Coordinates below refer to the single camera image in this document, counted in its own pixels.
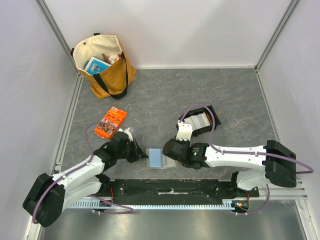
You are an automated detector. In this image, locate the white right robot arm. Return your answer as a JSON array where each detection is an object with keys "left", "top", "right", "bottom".
[{"left": 162, "top": 138, "right": 297, "bottom": 197}]

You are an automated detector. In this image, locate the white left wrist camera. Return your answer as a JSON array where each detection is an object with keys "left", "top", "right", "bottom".
[{"left": 118, "top": 127, "right": 134, "bottom": 141}]

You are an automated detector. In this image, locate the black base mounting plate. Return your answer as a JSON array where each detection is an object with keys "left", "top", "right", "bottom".
[{"left": 97, "top": 179, "right": 260, "bottom": 199}]

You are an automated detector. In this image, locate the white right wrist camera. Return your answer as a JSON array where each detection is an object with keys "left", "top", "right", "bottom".
[{"left": 175, "top": 121, "right": 193, "bottom": 141}]

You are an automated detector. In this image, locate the mustard canvas tote bag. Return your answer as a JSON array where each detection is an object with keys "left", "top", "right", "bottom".
[{"left": 70, "top": 33, "right": 136, "bottom": 100}]

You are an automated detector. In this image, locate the brown item in bag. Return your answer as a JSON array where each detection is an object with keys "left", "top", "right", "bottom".
[{"left": 102, "top": 53, "right": 120, "bottom": 65}]

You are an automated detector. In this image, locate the grey card holder wallet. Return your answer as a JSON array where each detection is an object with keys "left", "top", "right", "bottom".
[{"left": 146, "top": 148, "right": 179, "bottom": 169}]

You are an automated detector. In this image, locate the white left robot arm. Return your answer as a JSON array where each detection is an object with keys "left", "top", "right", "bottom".
[{"left": 22, "top": 131, "right": 148, "bottom": 228}]

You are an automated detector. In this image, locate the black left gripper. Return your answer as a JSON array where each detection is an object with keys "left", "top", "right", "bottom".
[{"left": 116, "top": 138, "right": 148, "bottom": 163}]

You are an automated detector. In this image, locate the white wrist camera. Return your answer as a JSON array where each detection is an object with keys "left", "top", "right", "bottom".
[
  {"left": 118, "top": 127, "right": 134, "bottom": 141},
  {"left": 175, "top": 121, "right": 193, "bottom": 141}
]

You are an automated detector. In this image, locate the slotted cable duct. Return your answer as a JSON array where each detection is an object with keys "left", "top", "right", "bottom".
[{"left": 68, "top": 197, "right": 238, "bottom": 210}]

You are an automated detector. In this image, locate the black card tray box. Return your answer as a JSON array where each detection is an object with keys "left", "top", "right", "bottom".
[{"left": 178, "top": 105, "right": 221, "bottom": 137}]

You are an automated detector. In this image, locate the blue book in bag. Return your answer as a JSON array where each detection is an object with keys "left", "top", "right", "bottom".
[{"left": 84, "top": 56, "right": 111, "bottom": 75}]

